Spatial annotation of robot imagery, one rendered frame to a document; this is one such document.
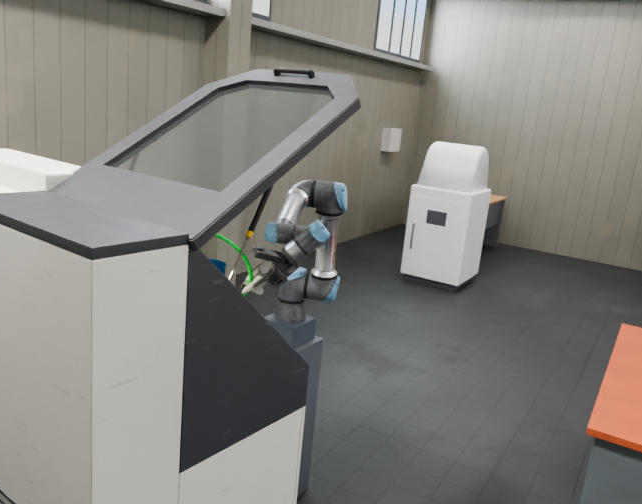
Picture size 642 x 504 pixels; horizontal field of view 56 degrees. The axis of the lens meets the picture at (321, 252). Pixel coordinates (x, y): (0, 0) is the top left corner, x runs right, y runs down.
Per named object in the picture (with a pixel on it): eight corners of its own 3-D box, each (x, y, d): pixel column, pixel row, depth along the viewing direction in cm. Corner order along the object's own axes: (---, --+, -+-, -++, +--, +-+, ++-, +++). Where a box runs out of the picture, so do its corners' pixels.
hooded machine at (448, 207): (455, 293, 650) (478, 148, 613) (397, 279, 683) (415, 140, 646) (477, 279, 716) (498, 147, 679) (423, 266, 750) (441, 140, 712)
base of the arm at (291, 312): (285, 309, 284) (286, 289, 281) (312, 317, 276) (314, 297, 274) (266, 317, 271) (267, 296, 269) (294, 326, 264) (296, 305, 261)
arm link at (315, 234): (332, 235, 213) (330, 235, 204) (309, 255, 214) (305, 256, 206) (318, 218, 213) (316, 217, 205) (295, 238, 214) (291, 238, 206)
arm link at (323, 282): (306, 292, 277) (315, 176, 257) (339, 296, 275) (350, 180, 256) (302, 303, 266) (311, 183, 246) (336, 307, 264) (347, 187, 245)
